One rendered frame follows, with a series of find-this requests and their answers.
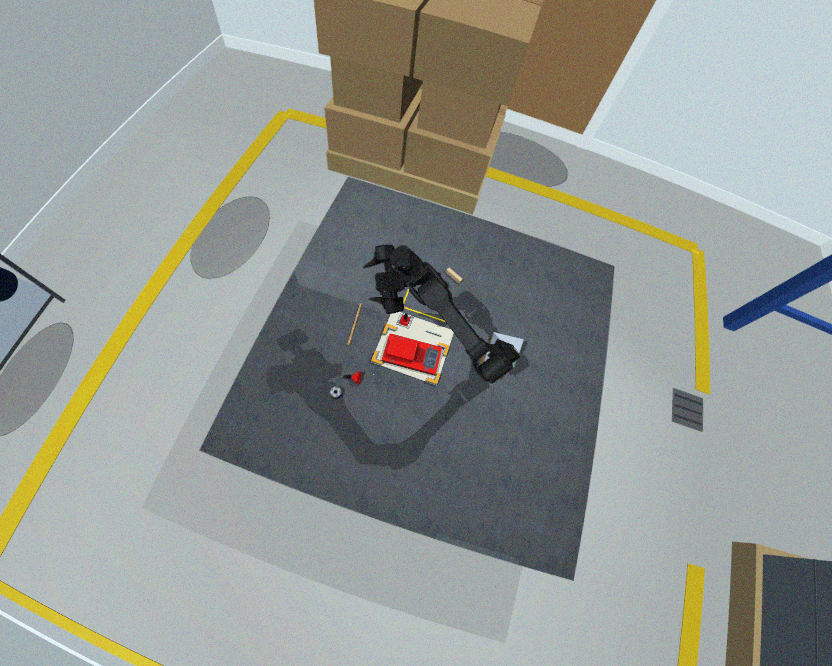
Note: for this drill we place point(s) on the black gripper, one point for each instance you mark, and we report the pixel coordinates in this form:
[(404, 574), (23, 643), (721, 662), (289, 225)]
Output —
[(382, 254)]

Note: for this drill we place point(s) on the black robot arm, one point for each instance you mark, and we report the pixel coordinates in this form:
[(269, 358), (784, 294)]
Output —
[(434, 293)]

